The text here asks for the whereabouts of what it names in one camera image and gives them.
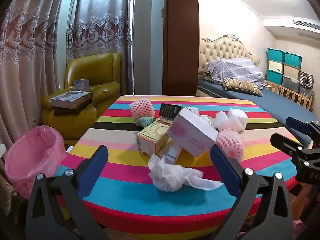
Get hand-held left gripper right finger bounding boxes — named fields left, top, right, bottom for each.
left=210, top=144, right=294, bottom=240

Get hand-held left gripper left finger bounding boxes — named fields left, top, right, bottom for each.
left=26, top=145, right=109, bottom=240

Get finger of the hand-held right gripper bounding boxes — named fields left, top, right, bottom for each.
left=286, top=116, right=320, bottom=140
left=271, top=132, right=312, bottom=167

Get square white foam block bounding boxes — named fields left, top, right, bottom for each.
left=227, top=108, right=248, bottom=128

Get bin with pink plastic bag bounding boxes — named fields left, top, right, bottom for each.
left=5, top=125, right=68, bottom=200

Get pink foam fruit net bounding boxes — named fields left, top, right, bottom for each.
left=216, top=128, right=245, bottom=162
left=129, top=99, right=155, bottom=120

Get black cardboard box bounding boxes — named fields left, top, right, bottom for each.
left=160, top=103, right=182, bottom=119

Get blue bed mattress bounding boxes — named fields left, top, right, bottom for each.
left=196, top=76, right=318, bottom=143

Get houndstooth fabric bag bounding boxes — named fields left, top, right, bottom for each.
left=299, top=70, right=314, bottom=89

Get white and pink box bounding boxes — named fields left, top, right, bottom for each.
left=166, top=107, right=218, bottom=157

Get crumpled white plastic bag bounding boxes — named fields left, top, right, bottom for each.
left=187, top=107, right=217, bottom=128

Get stack of plastic storage boxes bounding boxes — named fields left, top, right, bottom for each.
left=266, top=47, right=303, bottom=93

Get white tube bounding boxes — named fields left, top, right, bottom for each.
left=160, top=142, right=184, bottom=164

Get crumpled white paper tissue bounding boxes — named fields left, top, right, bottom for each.
left=148, top=154, right=224, bottom=192

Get yellow cardboard box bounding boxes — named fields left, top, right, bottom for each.
left=137, top=119, right=175, bottom=158

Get green foam fruit net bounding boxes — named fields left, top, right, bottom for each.
left=135, top=116, right=157, bottom=128

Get gold striped pillow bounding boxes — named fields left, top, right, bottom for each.
left=222, top=78, right=263, bottom=97

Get flat printed game box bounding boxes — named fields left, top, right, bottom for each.
left=50, top=91, right=92, bottom=109

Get small blue picture box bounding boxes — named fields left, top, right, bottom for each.
left=74, top=79, right=90, bottom=92

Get yellow leather armchair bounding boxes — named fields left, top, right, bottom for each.
left=41, top=52, right=122, bottom=140

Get ceiling air vent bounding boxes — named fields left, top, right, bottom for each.
left=292, top=20, right=320, bottom=32

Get beige tufted bed headboard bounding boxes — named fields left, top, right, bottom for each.
left=200, top=33, right=260, bottom=75

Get lace patterned curtain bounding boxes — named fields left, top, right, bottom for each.
left=0, top=0, right=75, bottom=230
left=66, top=0, right=133, bottom=94

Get brown wooden wardrobe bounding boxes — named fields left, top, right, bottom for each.
left=162, top=0, right=200, bottom=97

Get wooden crib rail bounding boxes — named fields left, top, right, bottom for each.
left=264, top=80, right=314, bottom=112

